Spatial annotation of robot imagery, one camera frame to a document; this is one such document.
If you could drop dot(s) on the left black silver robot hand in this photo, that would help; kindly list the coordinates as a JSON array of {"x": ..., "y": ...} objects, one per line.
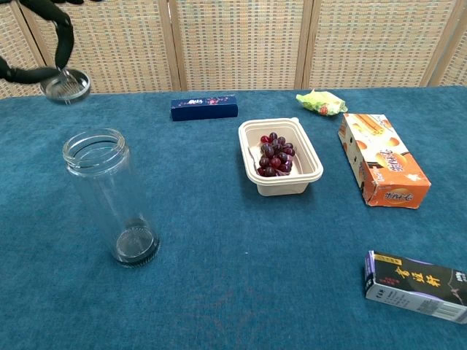
[{"x": 65, "y": 40}]

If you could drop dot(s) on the clear glass jar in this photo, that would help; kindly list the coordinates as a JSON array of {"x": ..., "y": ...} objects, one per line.
[{"x": 109, "y": 204}]

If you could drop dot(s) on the long dark blue box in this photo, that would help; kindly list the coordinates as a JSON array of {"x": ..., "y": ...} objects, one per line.
[{"x": 204, "y": 111}]

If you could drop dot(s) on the woven bamboo folding screen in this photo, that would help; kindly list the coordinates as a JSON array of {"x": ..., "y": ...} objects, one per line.
[{"x": 241, "y": 43}]

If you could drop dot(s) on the bunch of red grapes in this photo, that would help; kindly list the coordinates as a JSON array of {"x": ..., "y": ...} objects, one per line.
[{"x": 275, "y": 155}]

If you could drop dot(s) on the beige rectangular food container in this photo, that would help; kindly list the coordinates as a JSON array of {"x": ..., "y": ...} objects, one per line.
[{"x": 281, "y": 184}]

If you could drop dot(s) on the green yellow snack packet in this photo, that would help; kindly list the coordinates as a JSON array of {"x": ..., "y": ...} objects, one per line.
[{"x": 321, "y": 102}]

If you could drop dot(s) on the blue carpet table cover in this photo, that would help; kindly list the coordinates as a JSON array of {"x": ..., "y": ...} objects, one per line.
[{"x": 219, "y": 255}]

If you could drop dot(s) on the orange biscuit box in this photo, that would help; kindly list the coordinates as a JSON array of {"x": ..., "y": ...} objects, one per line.
[{"x": 386, "y": 160}]

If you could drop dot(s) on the black carton with gold writing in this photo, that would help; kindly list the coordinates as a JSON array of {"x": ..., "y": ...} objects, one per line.
[{"x": 412, "y": 284}]

